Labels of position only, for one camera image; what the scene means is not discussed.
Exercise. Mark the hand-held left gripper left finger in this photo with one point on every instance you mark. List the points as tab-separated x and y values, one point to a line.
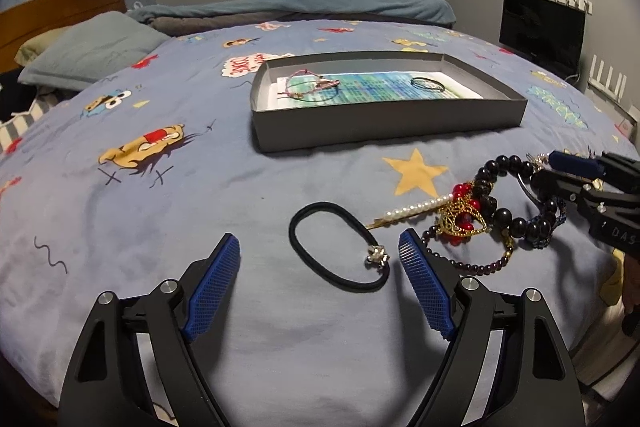
210	292

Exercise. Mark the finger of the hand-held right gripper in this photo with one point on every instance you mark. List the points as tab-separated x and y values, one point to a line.
575	163
562	187

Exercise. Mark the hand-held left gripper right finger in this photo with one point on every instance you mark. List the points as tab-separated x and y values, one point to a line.
425	292

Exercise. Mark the pearl hairpin gold crown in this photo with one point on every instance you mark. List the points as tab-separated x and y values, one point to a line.
415	208

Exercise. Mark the grey cardboard box tray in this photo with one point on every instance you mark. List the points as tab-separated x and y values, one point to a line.
380	127

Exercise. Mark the white router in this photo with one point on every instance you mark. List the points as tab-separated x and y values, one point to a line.
607	87

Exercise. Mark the blue cartoon printed bedsheet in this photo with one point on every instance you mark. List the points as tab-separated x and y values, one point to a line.
250	187

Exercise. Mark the black flat screen monitor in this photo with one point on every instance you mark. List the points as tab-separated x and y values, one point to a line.
542	29

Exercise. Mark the teal printed paper sheet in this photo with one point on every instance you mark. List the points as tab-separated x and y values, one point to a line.
370	89

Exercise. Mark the striped black white pillow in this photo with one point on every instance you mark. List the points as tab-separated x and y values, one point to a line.
15	132

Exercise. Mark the grey-blue pillow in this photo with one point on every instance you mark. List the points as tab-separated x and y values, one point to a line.
95	52

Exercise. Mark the grey blanket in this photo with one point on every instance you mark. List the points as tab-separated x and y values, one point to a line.
200	24

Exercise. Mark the yellowish pillow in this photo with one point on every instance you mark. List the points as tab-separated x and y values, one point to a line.
35	47

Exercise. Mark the blue blanket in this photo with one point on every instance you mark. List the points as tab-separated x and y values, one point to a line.
300	4

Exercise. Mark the wooden headboard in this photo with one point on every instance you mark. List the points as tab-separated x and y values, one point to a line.
60	12

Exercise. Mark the white wall hook rack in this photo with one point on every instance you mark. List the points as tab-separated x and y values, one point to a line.
575	1

